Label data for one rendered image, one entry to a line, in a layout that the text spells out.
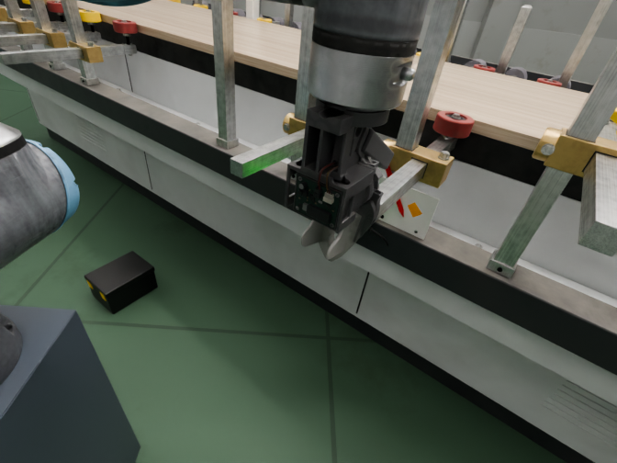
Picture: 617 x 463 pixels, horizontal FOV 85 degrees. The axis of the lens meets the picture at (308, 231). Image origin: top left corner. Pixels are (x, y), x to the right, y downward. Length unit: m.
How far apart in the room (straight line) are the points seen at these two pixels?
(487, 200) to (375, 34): 0.69
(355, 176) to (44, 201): 0.49
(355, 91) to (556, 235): 0.73
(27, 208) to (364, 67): 0.52
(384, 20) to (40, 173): 0.55
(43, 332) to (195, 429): 0.63
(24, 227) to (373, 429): 1.06
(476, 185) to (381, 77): 0.65
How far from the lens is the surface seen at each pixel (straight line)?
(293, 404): 1.24
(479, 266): 0.74
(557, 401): 1.27
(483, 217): 0.95
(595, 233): 0.43
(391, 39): 0.30
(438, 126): 0.82
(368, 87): 0.30
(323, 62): 0.31
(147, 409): 1.28
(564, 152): 0.64
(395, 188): 0.56
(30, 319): 0.76
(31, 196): 0.65
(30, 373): 0.69
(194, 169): 1.22
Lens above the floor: 1.12
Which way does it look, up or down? 37 degrees down
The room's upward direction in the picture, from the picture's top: 8 degrees clockwise
